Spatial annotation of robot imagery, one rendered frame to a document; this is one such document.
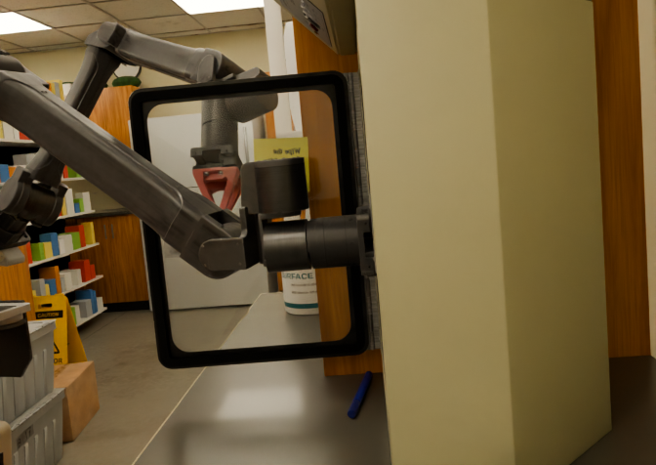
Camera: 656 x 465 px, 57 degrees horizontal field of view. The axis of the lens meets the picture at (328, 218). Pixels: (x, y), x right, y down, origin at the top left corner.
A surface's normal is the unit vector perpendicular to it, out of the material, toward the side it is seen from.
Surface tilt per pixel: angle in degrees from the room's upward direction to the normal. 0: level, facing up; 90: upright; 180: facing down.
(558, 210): 90
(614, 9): 90
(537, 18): 90
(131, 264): 90
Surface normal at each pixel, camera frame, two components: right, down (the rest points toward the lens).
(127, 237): -0.06, 0.10
